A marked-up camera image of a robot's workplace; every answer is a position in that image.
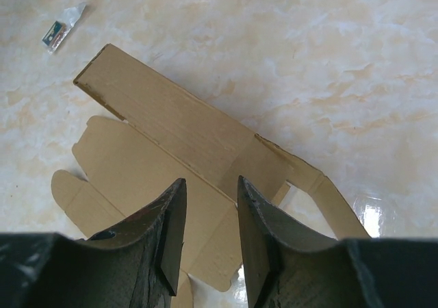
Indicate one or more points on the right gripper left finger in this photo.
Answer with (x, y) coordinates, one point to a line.
(134, 263)

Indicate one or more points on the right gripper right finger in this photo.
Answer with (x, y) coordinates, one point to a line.
(288, 264)

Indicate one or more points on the brown cardboard box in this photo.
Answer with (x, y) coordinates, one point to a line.
(160, 132)

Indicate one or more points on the small clear plastic packet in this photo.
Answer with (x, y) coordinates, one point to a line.
(62, 26)

